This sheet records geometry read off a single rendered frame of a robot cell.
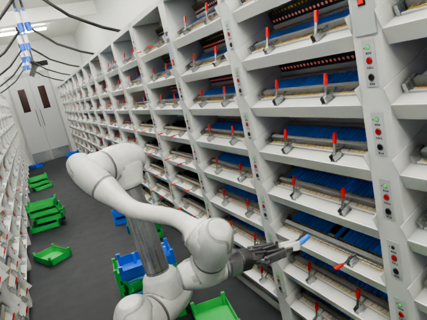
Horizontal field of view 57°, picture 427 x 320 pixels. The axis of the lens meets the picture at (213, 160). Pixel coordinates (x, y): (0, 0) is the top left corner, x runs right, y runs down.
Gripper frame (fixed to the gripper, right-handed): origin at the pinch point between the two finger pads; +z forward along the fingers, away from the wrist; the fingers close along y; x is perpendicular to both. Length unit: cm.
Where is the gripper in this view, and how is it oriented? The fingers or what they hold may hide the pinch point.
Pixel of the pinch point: (289, 246)
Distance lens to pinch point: 142.7
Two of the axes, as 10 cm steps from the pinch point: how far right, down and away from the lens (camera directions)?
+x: 0.9, 9.8, 1.7
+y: -4.1, -1.2, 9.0
